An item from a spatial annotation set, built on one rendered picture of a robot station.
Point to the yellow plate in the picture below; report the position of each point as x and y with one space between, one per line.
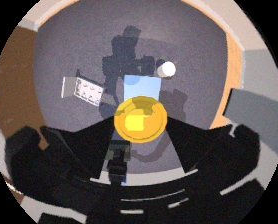
140 119

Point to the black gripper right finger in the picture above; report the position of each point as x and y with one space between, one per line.
192 143

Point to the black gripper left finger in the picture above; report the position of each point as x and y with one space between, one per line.
88 146

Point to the light blue flat mat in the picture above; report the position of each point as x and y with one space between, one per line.
141 85

